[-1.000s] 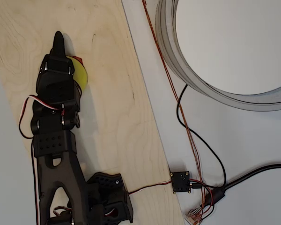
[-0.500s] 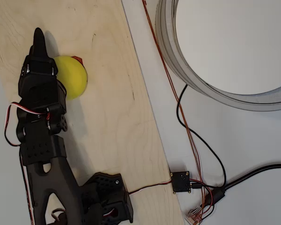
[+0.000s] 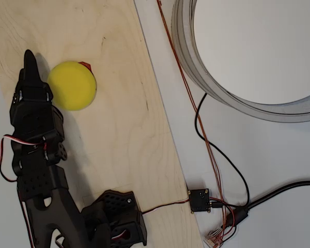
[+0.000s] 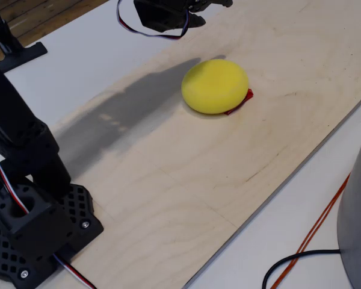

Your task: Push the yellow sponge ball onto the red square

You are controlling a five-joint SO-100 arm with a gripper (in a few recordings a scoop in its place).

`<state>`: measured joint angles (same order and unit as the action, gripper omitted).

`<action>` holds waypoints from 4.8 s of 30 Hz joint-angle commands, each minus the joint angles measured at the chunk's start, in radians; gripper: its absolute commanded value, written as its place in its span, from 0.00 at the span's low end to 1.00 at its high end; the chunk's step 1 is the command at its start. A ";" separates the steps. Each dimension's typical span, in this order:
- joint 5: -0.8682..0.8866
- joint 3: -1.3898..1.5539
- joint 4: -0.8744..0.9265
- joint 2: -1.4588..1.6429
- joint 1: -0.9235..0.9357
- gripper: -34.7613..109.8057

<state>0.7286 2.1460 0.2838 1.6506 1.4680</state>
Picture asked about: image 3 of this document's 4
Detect yellow round sponge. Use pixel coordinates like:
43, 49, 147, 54
46, 60, 97, 112

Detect black lattice robot base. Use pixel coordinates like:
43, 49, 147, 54
82, 189, 148, 246

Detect red plastic piece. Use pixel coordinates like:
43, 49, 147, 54
78, 61, 94, 74

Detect light plywood board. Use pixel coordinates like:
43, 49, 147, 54
0, 0, 205, 248

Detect grey round lamp shade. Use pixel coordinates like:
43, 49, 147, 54
170, 0, 310, 123

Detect black controller board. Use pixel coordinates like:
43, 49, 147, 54
188, 188, 212, 214

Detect thin orange wire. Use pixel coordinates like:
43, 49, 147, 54
157, 0, 227, 233
157, 0, 232, 236

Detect white red black servo cable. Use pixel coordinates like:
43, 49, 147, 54
140, 197, 191, 215

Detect thin black cable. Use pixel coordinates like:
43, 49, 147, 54
194, 92, 250, 208

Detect white wire connector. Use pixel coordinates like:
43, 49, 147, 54
203, 229, 225, 248

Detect thick black cable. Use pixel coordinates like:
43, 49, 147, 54
228, 180, 310, 228

